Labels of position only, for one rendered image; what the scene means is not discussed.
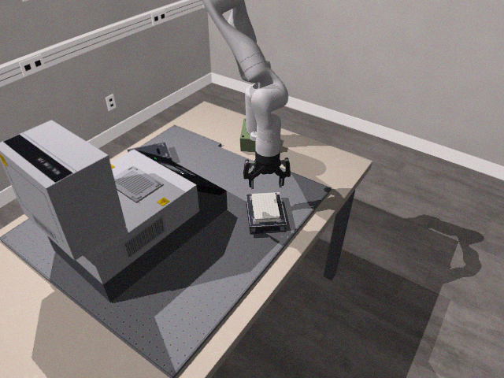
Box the light grey benchtop lab instrument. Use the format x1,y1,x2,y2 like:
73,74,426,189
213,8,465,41
0,120,228,302

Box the white microplate with grey wells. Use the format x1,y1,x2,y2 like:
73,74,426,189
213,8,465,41
251,193,280,223

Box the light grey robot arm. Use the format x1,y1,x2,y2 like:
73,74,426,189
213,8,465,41
202,0,288,157

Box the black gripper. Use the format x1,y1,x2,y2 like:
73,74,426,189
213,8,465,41
243,151,291,189

